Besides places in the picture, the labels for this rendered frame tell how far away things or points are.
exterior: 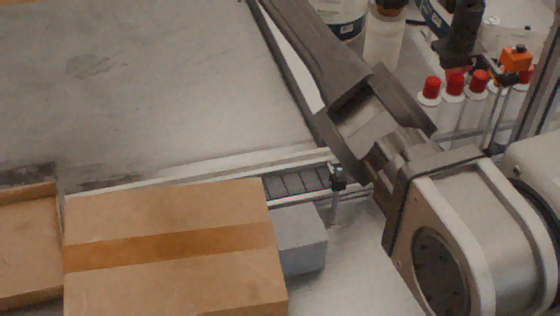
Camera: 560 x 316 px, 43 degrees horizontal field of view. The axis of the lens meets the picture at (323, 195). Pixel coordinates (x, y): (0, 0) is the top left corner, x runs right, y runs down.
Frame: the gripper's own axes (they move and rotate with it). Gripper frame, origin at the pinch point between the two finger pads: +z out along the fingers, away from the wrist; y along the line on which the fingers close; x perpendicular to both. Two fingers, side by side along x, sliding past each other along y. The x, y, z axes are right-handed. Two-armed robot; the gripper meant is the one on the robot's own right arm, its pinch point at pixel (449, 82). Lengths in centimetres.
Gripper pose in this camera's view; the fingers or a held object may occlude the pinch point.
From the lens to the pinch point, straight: 154.9
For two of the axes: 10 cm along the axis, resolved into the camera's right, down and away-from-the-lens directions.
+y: -9.4, 2.0, -2.9
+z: -0.9, 6.7, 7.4
